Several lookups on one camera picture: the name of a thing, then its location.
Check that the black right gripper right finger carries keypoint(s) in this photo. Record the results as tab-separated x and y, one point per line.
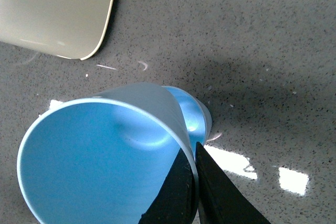
220	200

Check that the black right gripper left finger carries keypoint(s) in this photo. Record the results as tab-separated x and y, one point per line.
175	200

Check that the blue plastic cup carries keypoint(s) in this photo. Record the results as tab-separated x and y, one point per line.
196	115
104	158

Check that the cream white toaster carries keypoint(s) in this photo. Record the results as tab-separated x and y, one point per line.
70	29

